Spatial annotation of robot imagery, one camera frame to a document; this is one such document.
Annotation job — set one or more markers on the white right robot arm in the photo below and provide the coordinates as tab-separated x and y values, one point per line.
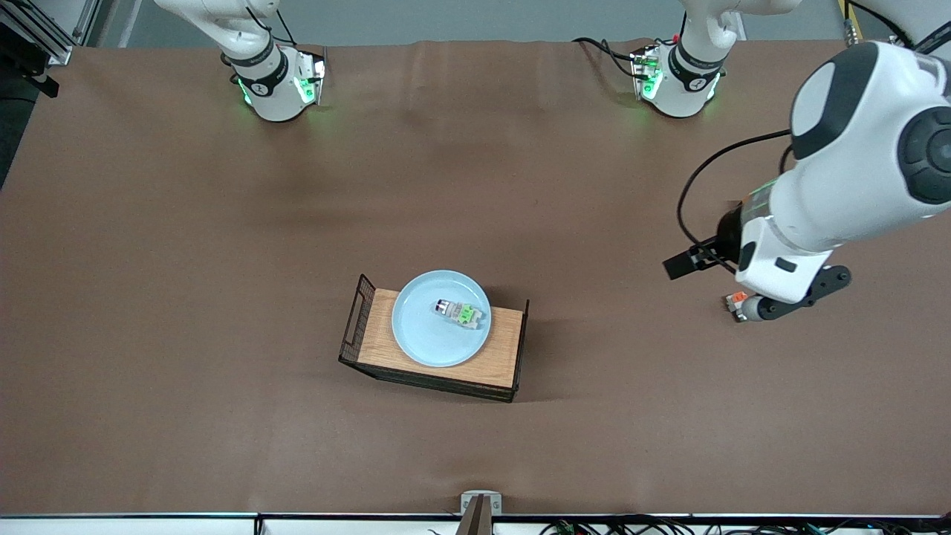
260	67

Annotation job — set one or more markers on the white table edge rail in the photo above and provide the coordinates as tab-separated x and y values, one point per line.
148	524

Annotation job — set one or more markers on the brown table cover sheet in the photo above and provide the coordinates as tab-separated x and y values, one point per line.
520	148

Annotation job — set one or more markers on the red push button green block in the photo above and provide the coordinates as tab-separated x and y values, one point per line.
462	313

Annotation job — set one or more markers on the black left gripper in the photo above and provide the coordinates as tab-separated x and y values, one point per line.
729	232

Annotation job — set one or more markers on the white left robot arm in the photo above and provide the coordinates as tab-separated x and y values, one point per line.
862	148

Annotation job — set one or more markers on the white push button orange block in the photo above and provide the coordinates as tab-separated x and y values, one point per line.
735	299

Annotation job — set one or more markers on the aluminium frame profile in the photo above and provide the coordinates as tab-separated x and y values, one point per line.
37	33

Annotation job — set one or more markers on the metal bracket with brown post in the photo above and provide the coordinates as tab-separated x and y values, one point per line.
480	511

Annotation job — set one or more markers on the light blue plate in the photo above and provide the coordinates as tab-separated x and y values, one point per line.
423	334

